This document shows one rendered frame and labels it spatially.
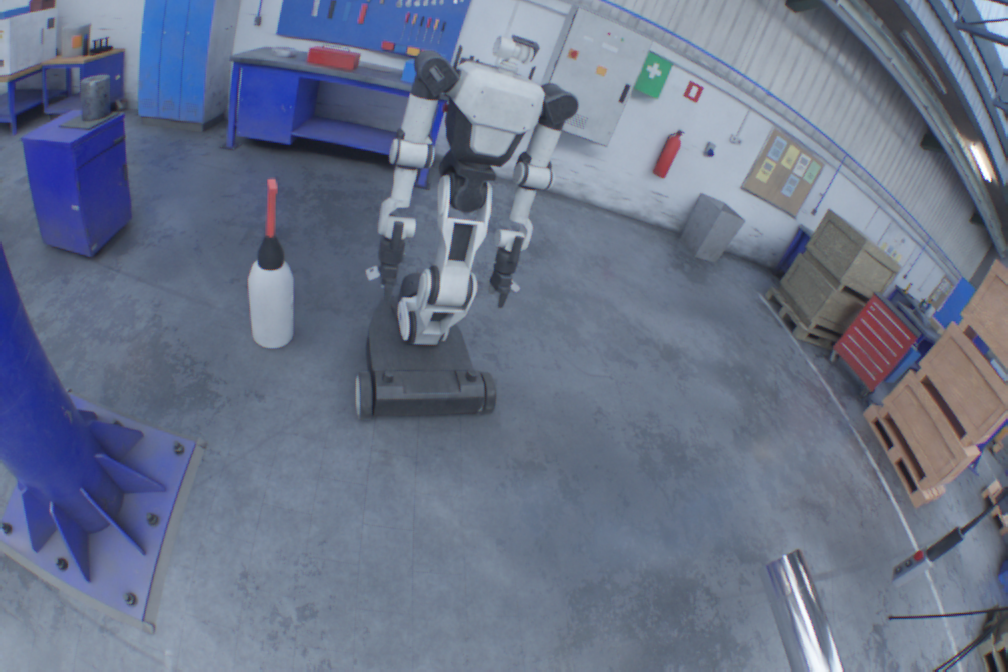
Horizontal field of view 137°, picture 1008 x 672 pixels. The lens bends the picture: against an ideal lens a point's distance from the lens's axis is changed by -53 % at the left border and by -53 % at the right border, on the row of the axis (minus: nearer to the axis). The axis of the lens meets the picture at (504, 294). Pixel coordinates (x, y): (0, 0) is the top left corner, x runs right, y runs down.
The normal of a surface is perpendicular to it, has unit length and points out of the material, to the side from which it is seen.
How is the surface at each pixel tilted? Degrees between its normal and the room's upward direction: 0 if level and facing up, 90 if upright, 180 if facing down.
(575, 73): 90
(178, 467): 0
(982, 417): 90
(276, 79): 90
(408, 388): 0
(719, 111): 90
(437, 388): 0
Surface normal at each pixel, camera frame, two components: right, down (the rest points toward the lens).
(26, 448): 0.76, 0.56
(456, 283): 0.40, 0.27
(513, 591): 0.32, -0.76
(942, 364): -0.95, -0.22
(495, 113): 0.29, 0.64
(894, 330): -0.86, 0.01
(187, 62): 0.08, 0.61
